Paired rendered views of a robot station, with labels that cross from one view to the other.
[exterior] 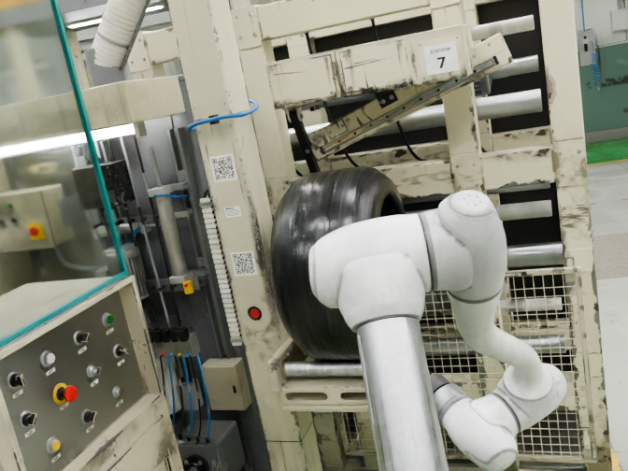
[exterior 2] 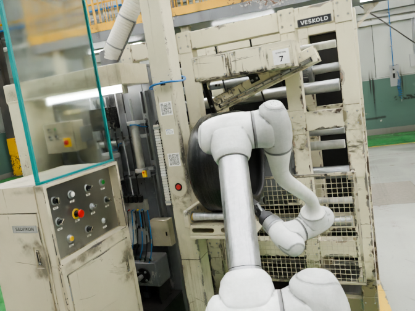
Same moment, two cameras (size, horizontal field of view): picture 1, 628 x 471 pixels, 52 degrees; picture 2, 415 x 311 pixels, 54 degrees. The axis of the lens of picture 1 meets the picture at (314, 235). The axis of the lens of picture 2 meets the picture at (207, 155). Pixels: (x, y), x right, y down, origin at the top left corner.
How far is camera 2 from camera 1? 44 cm
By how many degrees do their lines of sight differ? 6
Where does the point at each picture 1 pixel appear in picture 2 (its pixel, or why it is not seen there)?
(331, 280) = (207, 138)
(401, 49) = (260, 52)
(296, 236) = not seen: hidden behind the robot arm
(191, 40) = (153, 43)
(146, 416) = (118, 235)
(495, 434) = (293, 236)
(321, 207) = not seen: hidden behind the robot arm
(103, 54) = (108, 53)
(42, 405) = (67, 216)
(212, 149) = (160, 99)
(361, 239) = (222, 120)
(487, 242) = (280, 122)
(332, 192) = not seen: hidden behind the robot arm
